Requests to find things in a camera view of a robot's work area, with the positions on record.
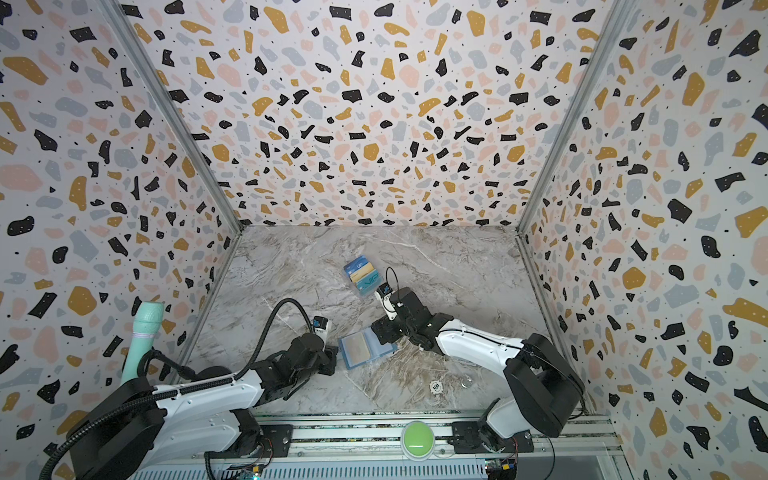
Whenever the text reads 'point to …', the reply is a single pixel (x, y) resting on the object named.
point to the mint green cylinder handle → (146, 324)
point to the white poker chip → (436, 387)
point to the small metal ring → (466, 381)
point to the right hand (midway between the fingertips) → (381, 315)
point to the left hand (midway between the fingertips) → (345, 346)
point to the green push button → (417, 440)
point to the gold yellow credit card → (356, 348)
